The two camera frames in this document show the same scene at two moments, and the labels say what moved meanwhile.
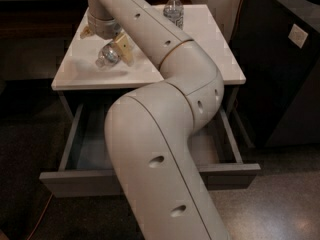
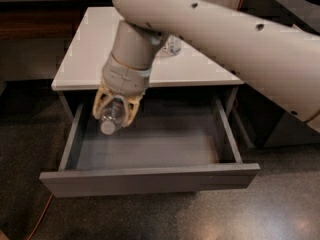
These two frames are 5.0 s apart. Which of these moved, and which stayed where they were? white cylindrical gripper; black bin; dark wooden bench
Moved: white cylindrical gripper
Stayed: dark wooden bench; black bin
